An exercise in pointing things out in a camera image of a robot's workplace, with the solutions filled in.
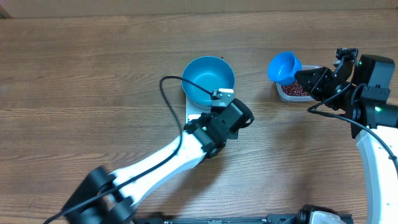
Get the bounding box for red adzuki beans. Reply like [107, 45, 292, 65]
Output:
[281, 81, 308, 96]

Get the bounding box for white digital kitchen scale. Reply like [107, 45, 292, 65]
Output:
[185, 95, 212, 123]

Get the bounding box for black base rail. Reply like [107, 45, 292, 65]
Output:
[132, 214, 296, 224]

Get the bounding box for teal round bowl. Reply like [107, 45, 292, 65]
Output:
[182, 56, 235, 106]

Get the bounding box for clear plastic food container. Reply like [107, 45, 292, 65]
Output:
[275, 65, 323, 103]

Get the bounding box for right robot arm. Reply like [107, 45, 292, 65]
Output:
[295, 53, 397, 223]

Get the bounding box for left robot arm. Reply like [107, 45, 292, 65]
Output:
[62, 98, 254, 223]

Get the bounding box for blue plastic measuring scoop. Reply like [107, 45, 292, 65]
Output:
[267, 52, 302, 85]

